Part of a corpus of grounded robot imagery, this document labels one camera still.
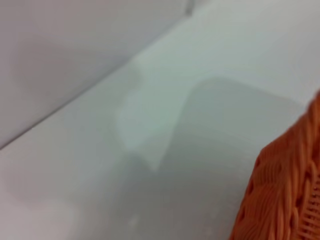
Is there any orange woven plastic basket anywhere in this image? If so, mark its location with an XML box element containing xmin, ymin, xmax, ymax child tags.
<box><xmin>228</xmin><ymin>87</ymin><xmax>320</xmax><ymax>240</ymax></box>

